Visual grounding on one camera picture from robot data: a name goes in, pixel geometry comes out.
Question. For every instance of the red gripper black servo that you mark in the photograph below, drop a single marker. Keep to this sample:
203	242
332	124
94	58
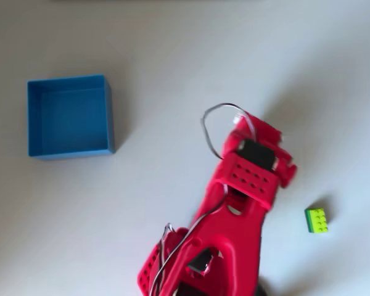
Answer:
286	168

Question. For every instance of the green lego brick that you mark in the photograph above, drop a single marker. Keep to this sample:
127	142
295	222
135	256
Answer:
318	220

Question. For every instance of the red robot arm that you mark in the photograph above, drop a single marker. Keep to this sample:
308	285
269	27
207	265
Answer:
234	240

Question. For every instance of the blue box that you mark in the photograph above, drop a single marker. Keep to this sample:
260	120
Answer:
71	123

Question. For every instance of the black gooseneck camera stand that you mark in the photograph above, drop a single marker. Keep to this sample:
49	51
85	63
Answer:
263	291

